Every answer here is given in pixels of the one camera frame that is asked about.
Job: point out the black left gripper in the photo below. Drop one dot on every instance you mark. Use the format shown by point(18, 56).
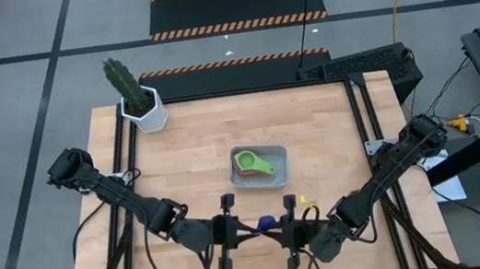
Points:
point(226, 234)

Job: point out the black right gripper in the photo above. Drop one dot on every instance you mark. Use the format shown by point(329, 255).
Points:
point(295, 234)

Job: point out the navy measuring cup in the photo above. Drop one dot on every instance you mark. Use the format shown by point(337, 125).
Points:
point(265, 223)

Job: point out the green measuring cup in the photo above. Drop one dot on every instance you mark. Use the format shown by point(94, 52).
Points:
point(262, 165)

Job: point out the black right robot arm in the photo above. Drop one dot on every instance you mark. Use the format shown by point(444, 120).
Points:
point(389, 170)

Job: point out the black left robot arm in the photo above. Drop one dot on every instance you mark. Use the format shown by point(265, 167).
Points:
point(113, 193)

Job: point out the grey plastic basket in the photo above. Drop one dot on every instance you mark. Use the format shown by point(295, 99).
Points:
point(280, 178)

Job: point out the yellow tag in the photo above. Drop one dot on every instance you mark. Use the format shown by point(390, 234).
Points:
point(306, 200)

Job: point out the white hexagonal plant pot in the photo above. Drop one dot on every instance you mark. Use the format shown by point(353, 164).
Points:
point(152, 120)

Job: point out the black hazard-striped floor mat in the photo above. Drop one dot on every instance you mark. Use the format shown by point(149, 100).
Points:
point(235, 7)
point(232, 77)

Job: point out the white paper sheet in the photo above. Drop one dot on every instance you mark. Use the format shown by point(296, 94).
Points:
point(449, 186)

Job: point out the black perforated computer case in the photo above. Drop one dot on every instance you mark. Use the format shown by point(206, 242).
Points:
point(366, 67)

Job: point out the green cactus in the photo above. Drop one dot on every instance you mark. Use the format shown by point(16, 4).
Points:
point(127, 86)

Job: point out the black desk leg beam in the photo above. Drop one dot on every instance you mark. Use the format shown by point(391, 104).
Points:
point(470, 155)

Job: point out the yellow power plug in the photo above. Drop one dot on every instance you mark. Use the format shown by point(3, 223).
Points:
point(459, 122)

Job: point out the black metal table frame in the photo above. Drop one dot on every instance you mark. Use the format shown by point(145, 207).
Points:
point(234, 92)

